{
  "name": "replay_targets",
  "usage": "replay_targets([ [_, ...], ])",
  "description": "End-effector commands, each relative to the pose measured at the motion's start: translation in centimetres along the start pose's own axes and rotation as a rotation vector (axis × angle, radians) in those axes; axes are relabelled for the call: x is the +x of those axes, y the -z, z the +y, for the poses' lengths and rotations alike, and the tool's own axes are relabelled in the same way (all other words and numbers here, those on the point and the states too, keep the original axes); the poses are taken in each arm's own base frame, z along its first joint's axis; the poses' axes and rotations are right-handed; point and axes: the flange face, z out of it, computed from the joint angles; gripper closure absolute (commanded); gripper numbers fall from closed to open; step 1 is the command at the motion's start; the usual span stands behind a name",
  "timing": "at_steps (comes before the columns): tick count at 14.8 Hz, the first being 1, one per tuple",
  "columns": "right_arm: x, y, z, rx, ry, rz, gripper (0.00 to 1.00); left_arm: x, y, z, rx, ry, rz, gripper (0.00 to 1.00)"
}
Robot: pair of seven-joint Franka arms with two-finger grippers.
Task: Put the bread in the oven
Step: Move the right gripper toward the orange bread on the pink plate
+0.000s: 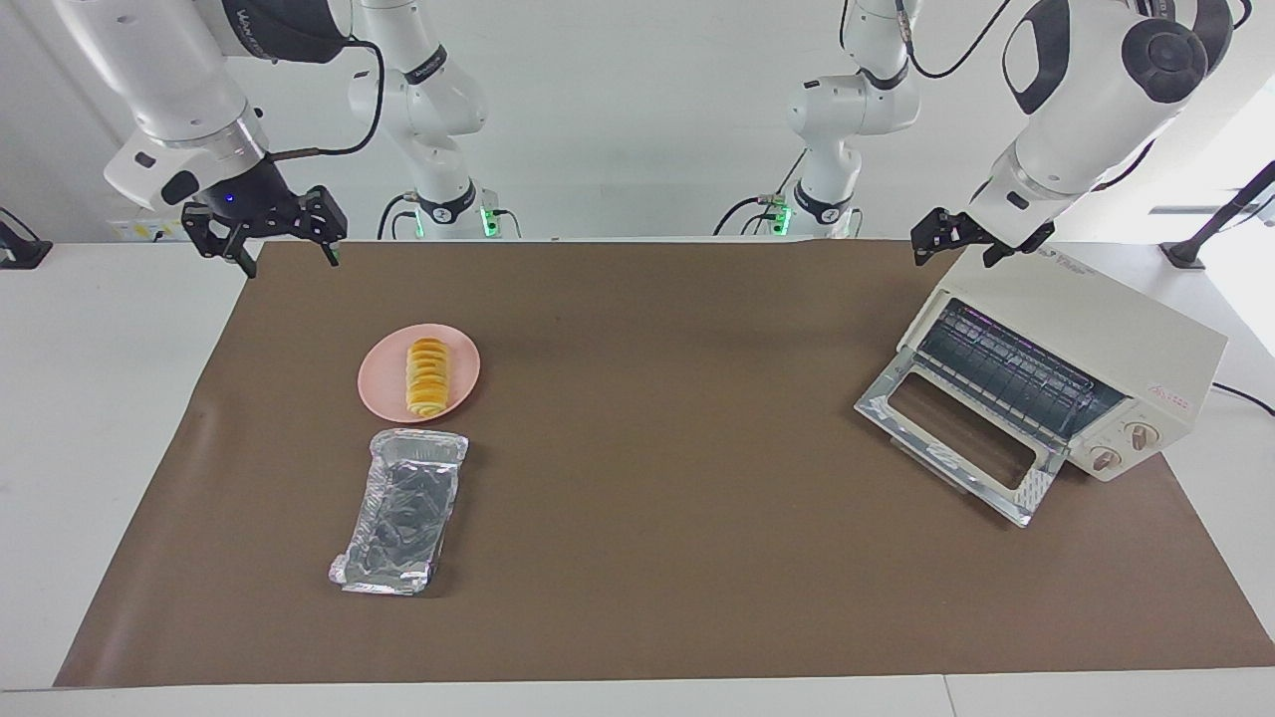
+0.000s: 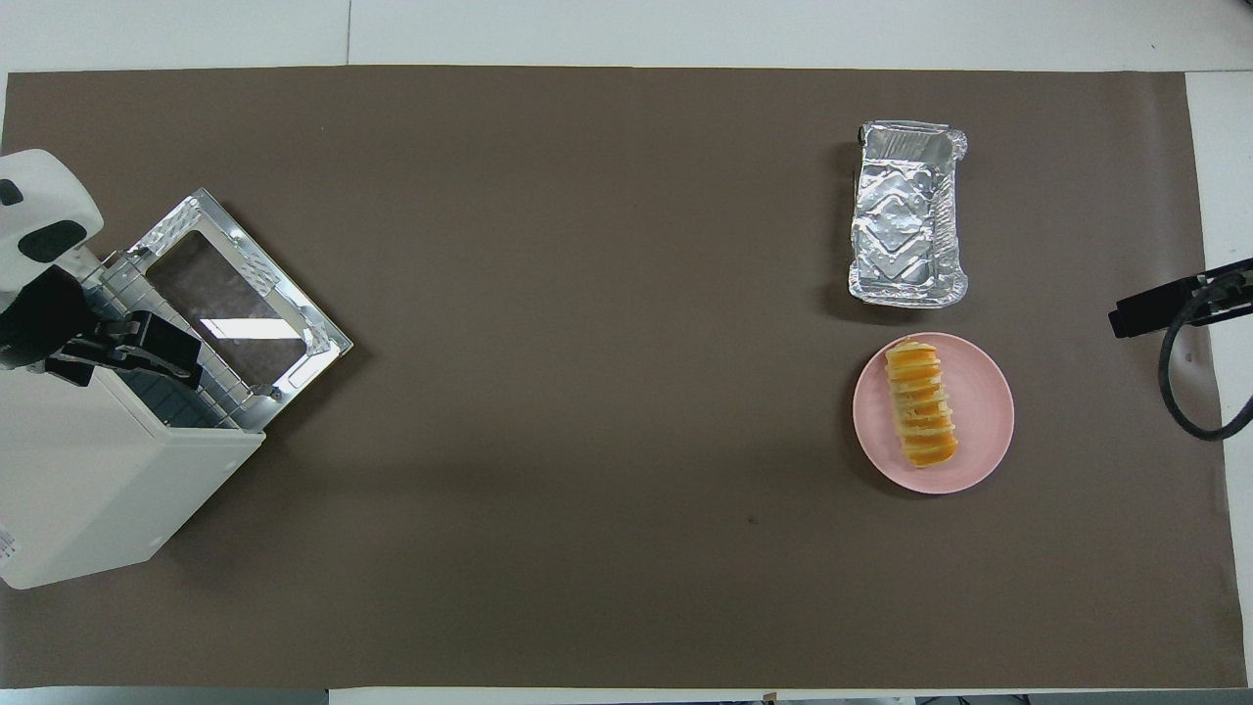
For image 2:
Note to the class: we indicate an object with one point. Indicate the cream white toaster oven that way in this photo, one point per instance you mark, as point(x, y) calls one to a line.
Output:
point(98, 490)

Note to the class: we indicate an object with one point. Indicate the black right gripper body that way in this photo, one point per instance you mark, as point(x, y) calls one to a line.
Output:
point(1224, 294)

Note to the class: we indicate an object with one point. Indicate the aluminium foil tray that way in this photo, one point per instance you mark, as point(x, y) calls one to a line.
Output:
point(905, 220)

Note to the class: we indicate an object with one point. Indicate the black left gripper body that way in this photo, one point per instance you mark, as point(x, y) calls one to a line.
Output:
point(39, 313)

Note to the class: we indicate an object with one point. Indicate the glass oven door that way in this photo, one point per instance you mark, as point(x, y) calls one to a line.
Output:
point(235, 304)

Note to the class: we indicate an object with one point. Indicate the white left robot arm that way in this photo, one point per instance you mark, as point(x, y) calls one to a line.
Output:
point(39, 196)

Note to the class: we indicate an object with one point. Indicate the sliced orange bread loaf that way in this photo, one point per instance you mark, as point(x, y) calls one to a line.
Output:
point(922, 406)

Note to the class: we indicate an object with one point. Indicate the brown table mat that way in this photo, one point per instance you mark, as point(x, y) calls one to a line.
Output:
point(587, 392)

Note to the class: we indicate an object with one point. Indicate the pink round plate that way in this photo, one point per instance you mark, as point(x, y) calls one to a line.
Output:
point(984, 411)

